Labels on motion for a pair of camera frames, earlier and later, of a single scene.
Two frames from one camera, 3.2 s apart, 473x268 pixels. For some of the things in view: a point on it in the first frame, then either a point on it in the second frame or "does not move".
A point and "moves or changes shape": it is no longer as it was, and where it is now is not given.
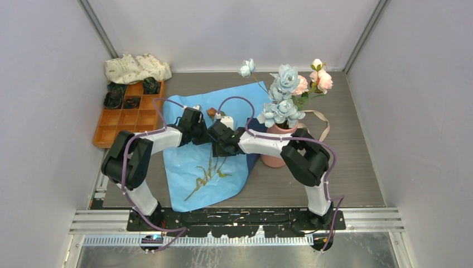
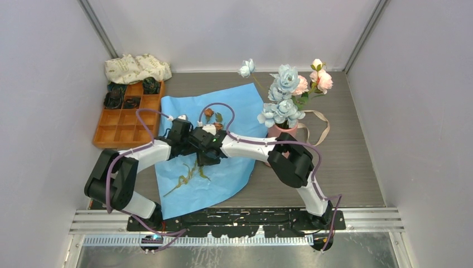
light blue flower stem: (281, 109) does not move
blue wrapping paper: (197, 180) moves or changes shape
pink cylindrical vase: (275, 162) does not move
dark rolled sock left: (113, 99) does not move
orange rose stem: (212, 112) to (218, 127)
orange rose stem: (201, 182) to (208, 113)
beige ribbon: (301, 125) does not move
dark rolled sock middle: (132, 103) does not move
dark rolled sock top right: (151, 86) does not move
